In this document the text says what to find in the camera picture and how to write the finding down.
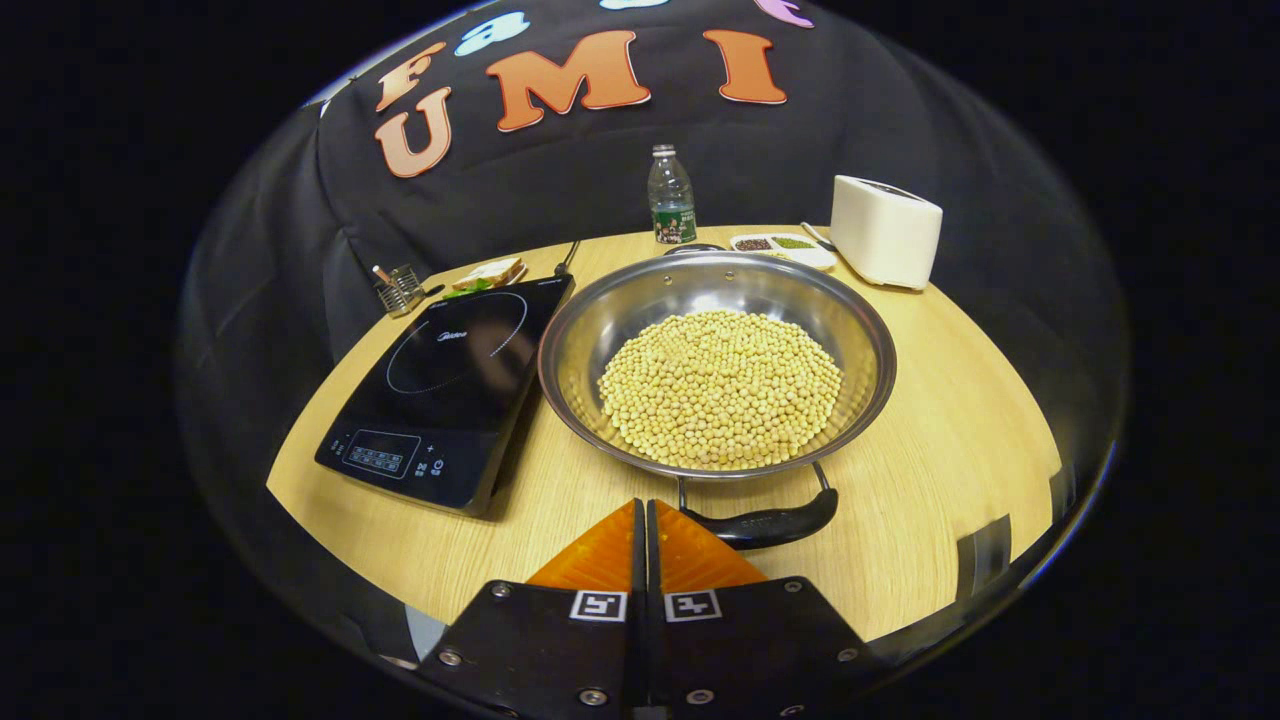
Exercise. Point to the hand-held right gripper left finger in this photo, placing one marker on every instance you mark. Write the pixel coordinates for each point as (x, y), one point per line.
(540, 650)

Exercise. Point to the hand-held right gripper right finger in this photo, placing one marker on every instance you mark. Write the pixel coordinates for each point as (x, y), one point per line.
(750, 650)

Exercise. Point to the pile of yellow soybeans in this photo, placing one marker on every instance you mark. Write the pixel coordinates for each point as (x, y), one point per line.
(720, 390)

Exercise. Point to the black induction cooktop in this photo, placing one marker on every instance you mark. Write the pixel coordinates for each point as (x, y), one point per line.
(440, 400)

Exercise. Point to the stainless steel pot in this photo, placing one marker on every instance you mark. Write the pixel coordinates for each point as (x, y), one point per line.
(700, 285)

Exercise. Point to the sandwich on small plate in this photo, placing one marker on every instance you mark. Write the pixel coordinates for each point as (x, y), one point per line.
(488, 273)

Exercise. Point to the white divided bean plate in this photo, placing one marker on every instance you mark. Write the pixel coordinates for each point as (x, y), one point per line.
(785, 250)

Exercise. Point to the white toaster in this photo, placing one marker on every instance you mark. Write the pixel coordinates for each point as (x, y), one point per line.
(885, 235)

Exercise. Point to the clear plastic water bottle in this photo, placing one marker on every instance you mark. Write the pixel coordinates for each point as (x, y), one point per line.
(672, 195)

